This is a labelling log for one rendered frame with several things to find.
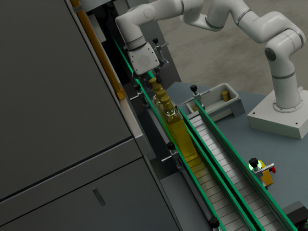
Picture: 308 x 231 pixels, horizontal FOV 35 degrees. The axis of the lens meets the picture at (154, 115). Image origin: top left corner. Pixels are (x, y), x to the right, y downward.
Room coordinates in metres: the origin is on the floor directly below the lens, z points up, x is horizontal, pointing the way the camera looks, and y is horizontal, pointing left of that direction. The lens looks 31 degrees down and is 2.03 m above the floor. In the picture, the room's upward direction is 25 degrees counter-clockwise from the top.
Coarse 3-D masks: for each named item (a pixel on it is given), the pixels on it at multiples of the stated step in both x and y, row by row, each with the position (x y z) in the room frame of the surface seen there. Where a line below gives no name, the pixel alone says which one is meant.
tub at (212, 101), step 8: (216, 88) 2.02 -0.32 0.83; (224, 88) 2.01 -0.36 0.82; (232, 88) 1.94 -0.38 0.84; (208, 96) 2.01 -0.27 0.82; (216, 96) 2.01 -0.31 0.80; (232, 96) 1.94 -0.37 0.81; (192, 104) 2.01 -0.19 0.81; (208, 104) 2.01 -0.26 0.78; (216, 104) 1.99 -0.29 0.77; (224, 104) 1.85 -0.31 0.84; (192, 112) 1.90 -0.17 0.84; (208, 112) 1.85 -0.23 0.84
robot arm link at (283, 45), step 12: (276, 36) 1.71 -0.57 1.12; (288, 36) 1.68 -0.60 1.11; (264, 48) 1.70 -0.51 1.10; (276, 48) 1.65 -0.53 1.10; (288, 48) 1.65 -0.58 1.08; (300, 48) 1.69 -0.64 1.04; (276, 60) 1.65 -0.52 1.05; (288, 60) 1.65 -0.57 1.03; (276, 72) 1.67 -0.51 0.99; (288, 72) 1.65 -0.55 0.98
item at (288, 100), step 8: (272, 80) 1.71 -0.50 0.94; (280, 80) 1.66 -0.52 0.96; (288, 80) 1.65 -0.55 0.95; (296, 80) 1.67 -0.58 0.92; (280, 88) 1.66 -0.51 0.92; (288, 88) 1.65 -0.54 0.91; (296, 88) 1.66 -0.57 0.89; (280, 96) 1.67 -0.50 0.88; (288, 96) 1.65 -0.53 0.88; (296, 96) 1.65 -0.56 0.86; (280, 104) 1.67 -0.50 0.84; (288, 104) 1.65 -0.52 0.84; (296, 104) 1.65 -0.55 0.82; (288, 112) 1.64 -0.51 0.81
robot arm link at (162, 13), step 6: (162, 0) 1.90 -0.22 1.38; (168, 0) 1.88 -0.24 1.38; (174, 0) 1.86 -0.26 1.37; (180, 0) 1.86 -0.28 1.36; (156, 6) 1.91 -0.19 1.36; (162, 6) 1.89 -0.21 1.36; (168, 6) 1.87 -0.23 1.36; (174, 6) 1.85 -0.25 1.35; (180, 6) 1.85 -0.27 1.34; (156, 12) 1.90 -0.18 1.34; (162, 12) 1.89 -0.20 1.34; (168, 12) 1.87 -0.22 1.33; (174, 12) 1.85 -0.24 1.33; (180, 12) 1.86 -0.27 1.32; (156, 18) 1.90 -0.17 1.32; (162, 18) 1.89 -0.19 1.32; (168, 18) 1.88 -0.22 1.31
